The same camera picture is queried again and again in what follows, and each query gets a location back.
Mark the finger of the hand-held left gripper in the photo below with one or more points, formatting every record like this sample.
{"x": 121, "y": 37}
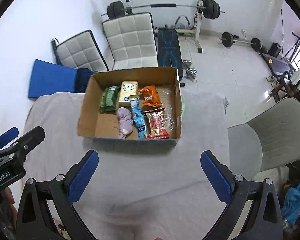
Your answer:
{"x": 7, "y": 135}
{"x": 27, "y": 142}

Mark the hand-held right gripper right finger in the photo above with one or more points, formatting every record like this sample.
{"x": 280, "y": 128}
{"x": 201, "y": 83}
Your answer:
{"x": 216, "y": 180}

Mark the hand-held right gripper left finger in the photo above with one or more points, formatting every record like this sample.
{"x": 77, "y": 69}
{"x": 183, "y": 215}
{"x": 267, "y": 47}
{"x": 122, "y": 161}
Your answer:
{"x": 83, "y": 177}

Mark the printed cardboard box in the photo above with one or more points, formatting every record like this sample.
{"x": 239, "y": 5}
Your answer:
{"x": 107, "y": 127}

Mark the purple sock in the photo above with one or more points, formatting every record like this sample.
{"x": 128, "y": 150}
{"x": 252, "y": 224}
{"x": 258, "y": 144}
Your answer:
{"x": 125, "y": 120}

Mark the blue snack packet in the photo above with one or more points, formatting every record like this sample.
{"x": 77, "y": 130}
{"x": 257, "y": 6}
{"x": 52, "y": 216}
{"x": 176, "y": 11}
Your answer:
{"x": 138, "y": 120}

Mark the red snack packet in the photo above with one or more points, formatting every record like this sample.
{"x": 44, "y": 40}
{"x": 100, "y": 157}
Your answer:
{"x": 156, "y": 125}

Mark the green snack packet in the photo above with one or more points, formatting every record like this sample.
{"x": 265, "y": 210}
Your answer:
{"x": 109, "y": 100}

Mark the yellow tissue pack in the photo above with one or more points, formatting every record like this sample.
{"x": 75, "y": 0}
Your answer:
{"x": 127, "y": 92}

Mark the orange snack packet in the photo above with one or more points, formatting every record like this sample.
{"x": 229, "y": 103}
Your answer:
{"x": 151, "y": 96}

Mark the person's left hand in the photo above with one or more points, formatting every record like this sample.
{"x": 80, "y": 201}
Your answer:
{"x": 10, "y": 205}

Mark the grey table cloth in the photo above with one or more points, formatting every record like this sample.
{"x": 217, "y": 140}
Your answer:
{"x": 152, "y": 180}

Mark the blue foam mat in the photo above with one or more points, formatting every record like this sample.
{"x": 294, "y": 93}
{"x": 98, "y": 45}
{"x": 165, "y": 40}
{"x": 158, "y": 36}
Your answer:
{"x": 52, "y": 80}

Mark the clear plastic wrapper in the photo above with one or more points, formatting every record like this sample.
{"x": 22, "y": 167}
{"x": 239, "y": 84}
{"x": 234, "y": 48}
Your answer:
{"x": 171, "y": 120}

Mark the grey office chair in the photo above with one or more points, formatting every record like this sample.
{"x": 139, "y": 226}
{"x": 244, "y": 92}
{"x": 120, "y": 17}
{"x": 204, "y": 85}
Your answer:
{"x": 277, "y": 135}

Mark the blue bag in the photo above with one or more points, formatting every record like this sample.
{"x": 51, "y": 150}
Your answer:
{"x": 297, "y": 197}

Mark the dark blue cloth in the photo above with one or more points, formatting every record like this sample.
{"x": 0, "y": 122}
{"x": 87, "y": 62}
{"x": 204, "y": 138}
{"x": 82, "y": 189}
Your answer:
{"x": 82, "y": 80}

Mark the white quilted chair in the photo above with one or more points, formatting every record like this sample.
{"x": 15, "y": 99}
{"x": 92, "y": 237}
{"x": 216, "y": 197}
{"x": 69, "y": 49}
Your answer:
{"x": 75, "y": 52}
{"x": 132, "y": 42}

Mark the chrome dumbbell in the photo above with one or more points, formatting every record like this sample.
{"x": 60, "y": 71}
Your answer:
{"x": 190, "y": 70}

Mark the white shoes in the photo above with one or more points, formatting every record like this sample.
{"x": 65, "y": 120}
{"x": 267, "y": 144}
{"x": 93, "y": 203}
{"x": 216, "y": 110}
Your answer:
{"x": 273, "y": 80}

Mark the dark wooden chair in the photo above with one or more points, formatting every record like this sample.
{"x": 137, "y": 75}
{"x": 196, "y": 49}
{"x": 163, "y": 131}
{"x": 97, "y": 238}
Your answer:
{"x": 290, "y": 88}

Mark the treadmill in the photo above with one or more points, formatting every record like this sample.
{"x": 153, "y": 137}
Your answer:
{"x": 280, "y": 66}

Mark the black and blue weight bench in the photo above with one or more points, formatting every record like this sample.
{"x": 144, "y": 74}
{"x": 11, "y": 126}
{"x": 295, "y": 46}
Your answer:
{"x": 168, "y": 47}

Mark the short barbell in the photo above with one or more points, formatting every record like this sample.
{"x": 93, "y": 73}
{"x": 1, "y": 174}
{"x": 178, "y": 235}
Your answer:
{"x": 241, "y": 40}

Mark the black speaker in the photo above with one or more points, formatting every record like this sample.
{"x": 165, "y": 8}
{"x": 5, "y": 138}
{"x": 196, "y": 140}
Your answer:
{"x": 275, "y": 49}

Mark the white barbell rack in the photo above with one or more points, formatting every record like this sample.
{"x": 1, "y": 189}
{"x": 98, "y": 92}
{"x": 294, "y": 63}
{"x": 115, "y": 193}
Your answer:
{"x": 197, "y": 37}

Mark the black folding stand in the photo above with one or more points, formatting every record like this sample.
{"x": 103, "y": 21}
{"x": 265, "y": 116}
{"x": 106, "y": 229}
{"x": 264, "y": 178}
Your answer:
{"x": 296, "y": 45}

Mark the long barbell with black plates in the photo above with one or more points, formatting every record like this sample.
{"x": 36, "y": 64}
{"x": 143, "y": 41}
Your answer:
{"x": 162, "y": 5}

